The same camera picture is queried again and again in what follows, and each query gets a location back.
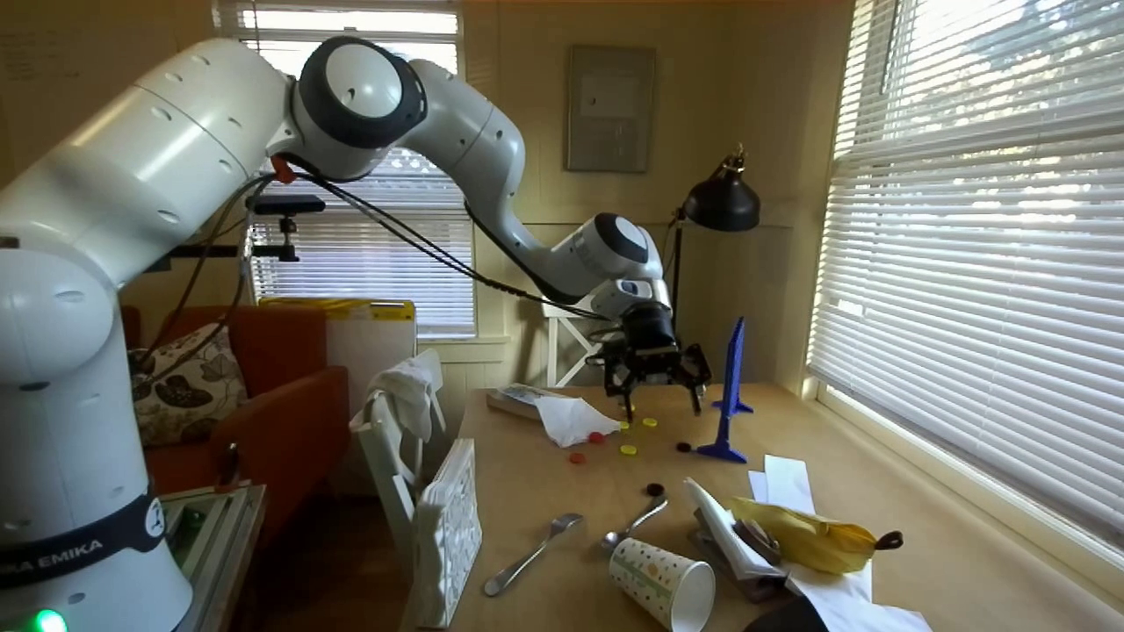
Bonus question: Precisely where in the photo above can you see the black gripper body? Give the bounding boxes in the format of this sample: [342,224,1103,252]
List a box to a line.
[597,301,709,393]

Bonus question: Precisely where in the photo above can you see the white dotted paper cup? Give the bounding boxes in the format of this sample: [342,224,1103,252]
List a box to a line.
[606,536,715,632]

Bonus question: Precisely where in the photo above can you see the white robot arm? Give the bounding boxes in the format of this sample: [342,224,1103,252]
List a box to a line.
[0,36,679,632]

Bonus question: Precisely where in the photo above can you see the blue connect four grid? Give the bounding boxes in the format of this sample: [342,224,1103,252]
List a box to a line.
[695,317,751,463]

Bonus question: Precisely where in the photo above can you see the white paper napkin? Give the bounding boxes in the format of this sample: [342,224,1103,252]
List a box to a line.
[532,393,618,447]

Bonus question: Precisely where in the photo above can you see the far white chair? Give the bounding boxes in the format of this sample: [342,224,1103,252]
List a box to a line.
[542,301,623,385]

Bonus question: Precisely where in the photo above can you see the children's picture book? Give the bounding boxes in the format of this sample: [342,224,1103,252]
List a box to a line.
[487,385,544,421]

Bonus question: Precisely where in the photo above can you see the silver spoon near edge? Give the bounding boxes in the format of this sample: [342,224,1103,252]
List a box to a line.
[481,512,584,596]

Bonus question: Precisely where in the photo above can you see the silver spoon far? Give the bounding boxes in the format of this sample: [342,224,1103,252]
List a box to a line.
[597,493,667,553]

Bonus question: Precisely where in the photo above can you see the black desk lamp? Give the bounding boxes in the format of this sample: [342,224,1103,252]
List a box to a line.
[667,147,761,310]

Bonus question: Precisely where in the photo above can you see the yellow banana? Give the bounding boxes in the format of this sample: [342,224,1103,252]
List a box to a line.
[733,499,901,577]

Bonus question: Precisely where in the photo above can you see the white wooden chair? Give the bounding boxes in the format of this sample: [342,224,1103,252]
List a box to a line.
[347,382,457,584]

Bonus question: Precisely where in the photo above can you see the white papers pile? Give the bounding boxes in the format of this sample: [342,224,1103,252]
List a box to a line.
[683,457,930,632]

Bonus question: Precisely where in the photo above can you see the window blinds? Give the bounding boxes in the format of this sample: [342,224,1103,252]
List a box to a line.
[809,0,1124,539]

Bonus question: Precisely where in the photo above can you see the orange armchair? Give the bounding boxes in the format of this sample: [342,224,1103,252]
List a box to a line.
[144,305,347,544]

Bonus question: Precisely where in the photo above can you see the patterned cushion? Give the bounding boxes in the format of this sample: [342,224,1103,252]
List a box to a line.
[131,321,244,448]

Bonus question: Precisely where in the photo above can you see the grey wall panel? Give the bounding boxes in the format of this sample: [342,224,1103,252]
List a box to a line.
[563,44,658,174]

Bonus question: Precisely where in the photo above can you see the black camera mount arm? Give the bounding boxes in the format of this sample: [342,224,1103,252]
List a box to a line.
[171,194,324,262]

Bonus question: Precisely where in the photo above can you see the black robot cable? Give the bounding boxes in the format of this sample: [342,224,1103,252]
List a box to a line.
[127,154,625,390]

